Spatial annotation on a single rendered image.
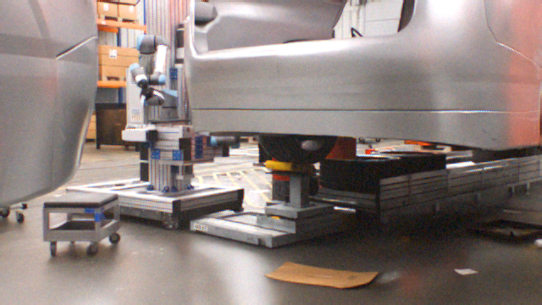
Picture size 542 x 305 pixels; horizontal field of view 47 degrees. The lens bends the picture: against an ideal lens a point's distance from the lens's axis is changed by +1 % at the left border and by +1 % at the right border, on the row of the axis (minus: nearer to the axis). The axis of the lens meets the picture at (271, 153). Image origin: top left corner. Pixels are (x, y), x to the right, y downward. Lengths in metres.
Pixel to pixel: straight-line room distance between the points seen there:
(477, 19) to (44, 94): 1.75
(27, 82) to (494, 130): 1.88
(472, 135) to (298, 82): 0.80
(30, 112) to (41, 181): 0.14
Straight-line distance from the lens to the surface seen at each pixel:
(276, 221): 4.16
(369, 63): 2.60
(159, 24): 5.10
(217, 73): 3.22
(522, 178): 6.86
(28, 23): 1.23
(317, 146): 4.34
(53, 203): 4.02
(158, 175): 5.12
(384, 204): 4.62
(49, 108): 1.27
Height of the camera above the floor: 0.93
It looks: 5 degrees down
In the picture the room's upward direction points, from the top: straight up
